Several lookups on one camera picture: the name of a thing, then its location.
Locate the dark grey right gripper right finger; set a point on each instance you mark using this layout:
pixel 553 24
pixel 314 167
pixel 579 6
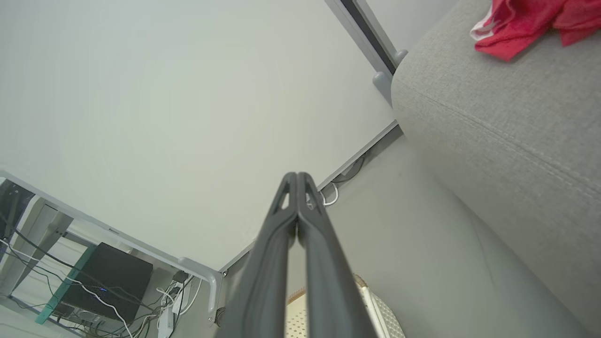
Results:
pixel 328 281

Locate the red garment with white stripes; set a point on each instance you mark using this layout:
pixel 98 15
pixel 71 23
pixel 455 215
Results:
pixel 516 23

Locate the cream perforated laundry basket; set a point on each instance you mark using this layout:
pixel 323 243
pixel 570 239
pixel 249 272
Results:
pixel 386 320

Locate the grey metal floor rail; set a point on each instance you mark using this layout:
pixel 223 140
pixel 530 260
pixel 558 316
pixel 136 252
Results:
pixel 357 157

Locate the wide grey metal partition post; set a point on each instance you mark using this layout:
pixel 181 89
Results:
pixel 371 42

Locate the black computer box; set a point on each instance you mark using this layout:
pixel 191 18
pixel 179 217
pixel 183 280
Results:
pixel 110 277

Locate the grey fabric sofa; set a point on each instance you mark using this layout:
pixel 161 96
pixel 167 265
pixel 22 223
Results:
pixel 507 141

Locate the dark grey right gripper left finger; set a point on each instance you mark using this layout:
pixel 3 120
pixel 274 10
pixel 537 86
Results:
pixel 263 281

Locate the teal metal leg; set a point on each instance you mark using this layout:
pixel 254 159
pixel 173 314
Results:
pixel 61 291

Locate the white power strip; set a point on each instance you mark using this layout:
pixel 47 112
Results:
pixel 177 298

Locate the light grey table leg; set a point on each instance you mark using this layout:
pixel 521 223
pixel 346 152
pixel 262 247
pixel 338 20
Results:
pixel 35 239

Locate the white panel frame with foot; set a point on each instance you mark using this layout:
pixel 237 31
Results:
pixel 141 253

